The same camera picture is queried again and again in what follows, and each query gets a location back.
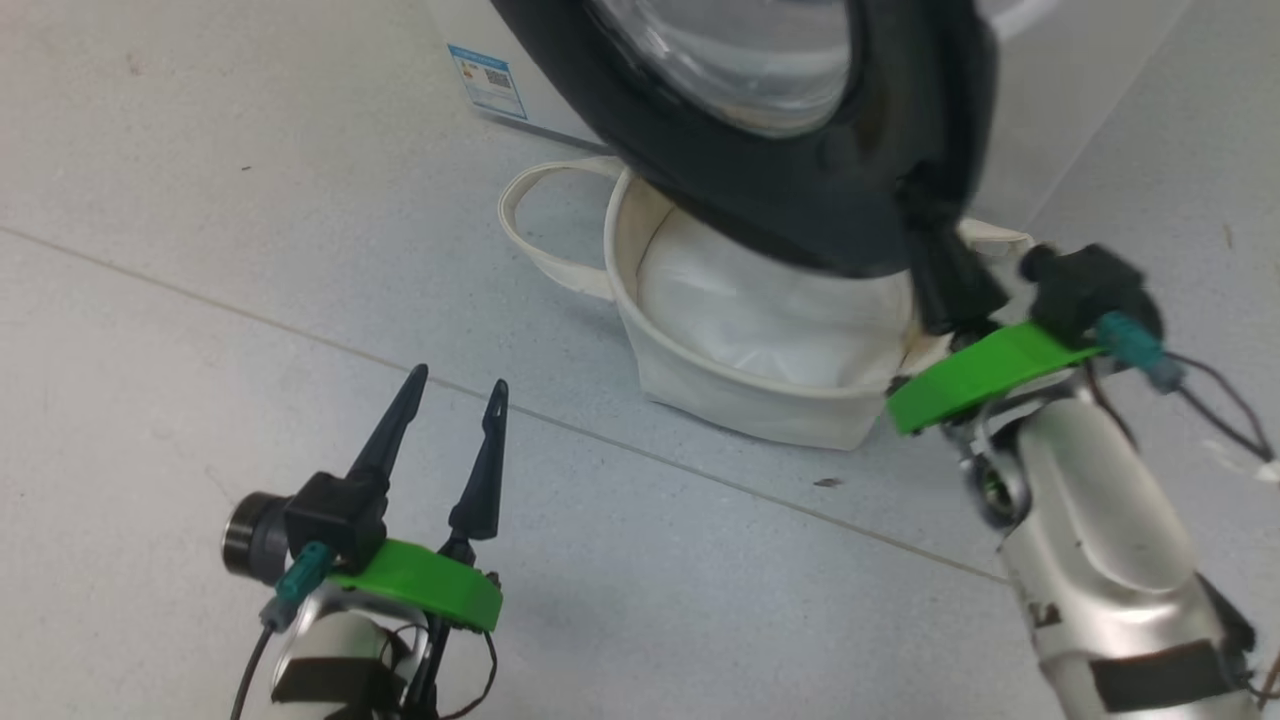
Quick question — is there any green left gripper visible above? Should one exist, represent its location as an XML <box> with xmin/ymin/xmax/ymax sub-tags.
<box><xmin>330</xmin><ymin>364</ymin><xmax>510</xmax><ymax>634</ymax></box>

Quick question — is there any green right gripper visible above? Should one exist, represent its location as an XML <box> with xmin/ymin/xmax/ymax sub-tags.
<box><xmin>886</xmin><ymin>198</ymin><xmax>1102</xmax><ymax>437</ymax></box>

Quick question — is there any black round glass washer door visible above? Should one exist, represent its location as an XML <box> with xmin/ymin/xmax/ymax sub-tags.
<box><xmin>490</xmin><ymin>0</ymin><xmax>1003</xmax><ymax>282</ymax></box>

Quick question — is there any white front-load washing machine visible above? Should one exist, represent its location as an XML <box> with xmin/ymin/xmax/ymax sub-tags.
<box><xmin>425</xmin><ymin>0</ymin><xmax>1201</xmax><ymax>236</ymax></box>

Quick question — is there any white cushion basket liner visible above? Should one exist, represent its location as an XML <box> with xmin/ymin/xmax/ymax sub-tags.
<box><xmin>636</xmin><ymin>208</ymin><xmax>917</xmax><ymax>390</ymax></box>

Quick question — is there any cream fabric laundry basket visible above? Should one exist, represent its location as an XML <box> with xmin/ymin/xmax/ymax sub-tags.
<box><xmin>498</xmin><ymin>155</ymin><xmax>1037</xmax><ymax>452</ymax></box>

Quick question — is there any blue energy label sticker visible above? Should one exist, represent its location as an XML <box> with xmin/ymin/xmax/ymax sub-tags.
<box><xmin>447</xmin><ymin>44</ymin><xmax>529</xmax><ymax>122</ymax></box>

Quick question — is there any teal left camera connector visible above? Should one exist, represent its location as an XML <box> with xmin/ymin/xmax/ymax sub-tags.
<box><xmin>262</xmin><ymin>542</ymin><xmax>334</xmax><ymax>632</ymax></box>

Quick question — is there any teal camera connector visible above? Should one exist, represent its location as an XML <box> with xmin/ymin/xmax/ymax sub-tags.
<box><xmin>1098</xmin><ymin>312</ymin><xmax>1187</xmax><ymax>392</ymax></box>
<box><xmin>262</xmin><ymin>542</ymin><xmax>334</xmax><ymax>632</ymax></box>

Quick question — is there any teal right camera connector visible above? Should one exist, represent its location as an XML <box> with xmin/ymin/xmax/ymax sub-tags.
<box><xmin>1098</xmin><ymin>312</ymin><xmax>1187</xmax><ymax>392</ymax></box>

